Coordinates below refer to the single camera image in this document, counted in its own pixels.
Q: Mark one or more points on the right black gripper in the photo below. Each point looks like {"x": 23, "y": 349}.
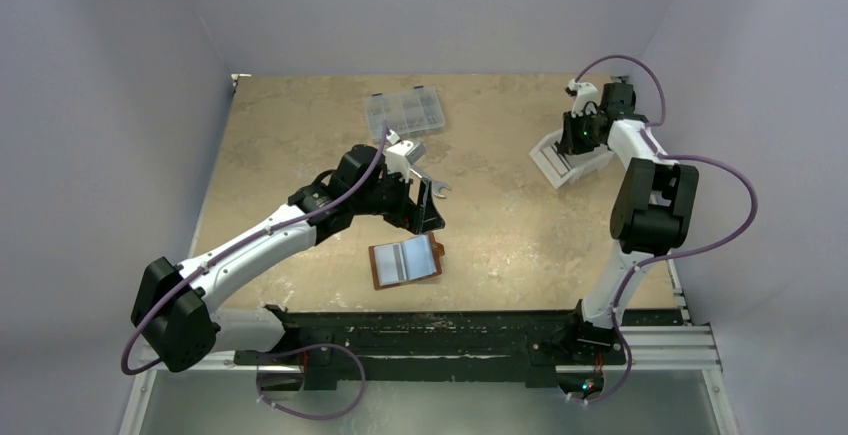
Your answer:
{"x": 571, "y": 142}

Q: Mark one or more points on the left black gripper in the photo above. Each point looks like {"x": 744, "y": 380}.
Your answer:
{"x": 420, "y": 217}

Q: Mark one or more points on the white plastic bin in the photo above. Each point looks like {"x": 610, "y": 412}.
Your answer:
{"x": 580, "y": 165}

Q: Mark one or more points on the brown leather card holder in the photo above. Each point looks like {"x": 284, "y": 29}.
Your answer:
{"x": 409, "y": 261}

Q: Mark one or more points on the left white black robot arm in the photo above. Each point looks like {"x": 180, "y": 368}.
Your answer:
{"x": 179, "y": 309}

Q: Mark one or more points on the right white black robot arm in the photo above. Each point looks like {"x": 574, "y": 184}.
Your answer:
{"x": 651, "y": 214}

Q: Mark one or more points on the white card in bin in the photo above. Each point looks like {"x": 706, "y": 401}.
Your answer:
{"x": 555, "y": 162}

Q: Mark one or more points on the silver open-end wrench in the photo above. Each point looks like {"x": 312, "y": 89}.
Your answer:
{"x": 438, "y": 187}

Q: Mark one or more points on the clear plastic screw organizer box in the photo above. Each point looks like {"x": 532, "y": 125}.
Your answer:
{"x": 410, "y": 113}

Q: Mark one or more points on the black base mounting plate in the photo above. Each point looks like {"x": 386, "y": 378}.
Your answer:
{"x": 525, "y": 346}

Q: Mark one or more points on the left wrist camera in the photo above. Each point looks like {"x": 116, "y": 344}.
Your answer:
{"x": 401, "y": 154}

